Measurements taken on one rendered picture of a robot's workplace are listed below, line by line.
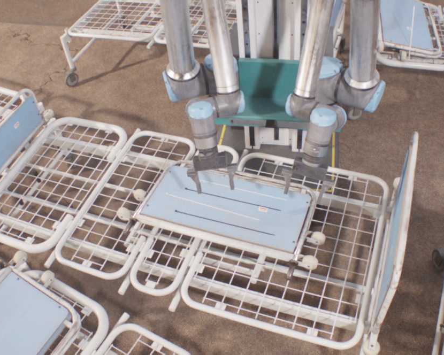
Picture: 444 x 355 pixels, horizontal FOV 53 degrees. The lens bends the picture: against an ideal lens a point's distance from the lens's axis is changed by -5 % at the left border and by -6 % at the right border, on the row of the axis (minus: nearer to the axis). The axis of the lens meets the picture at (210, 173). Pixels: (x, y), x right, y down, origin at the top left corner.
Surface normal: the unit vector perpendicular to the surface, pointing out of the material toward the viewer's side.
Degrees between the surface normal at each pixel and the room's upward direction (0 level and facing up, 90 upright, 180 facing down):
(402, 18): 7
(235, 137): 0
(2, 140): 90
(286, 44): 90
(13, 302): 8
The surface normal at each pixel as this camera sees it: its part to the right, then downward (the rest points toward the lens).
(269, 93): -0.19, 0.72
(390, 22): 0.03, -0.66
